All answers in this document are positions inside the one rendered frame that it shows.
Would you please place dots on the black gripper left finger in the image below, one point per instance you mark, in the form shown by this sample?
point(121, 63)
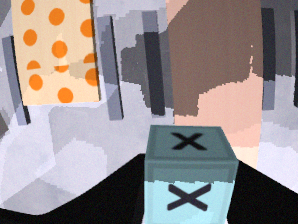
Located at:
point(118, 199)

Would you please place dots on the light blue cube with black x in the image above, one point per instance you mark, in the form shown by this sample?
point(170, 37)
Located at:
point(189, 175)

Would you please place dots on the cream strip with orange polka dots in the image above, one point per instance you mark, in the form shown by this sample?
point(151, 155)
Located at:
point(55, 51)

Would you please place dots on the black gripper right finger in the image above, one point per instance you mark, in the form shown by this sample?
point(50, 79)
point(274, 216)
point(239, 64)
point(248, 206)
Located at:
point(257, 199)

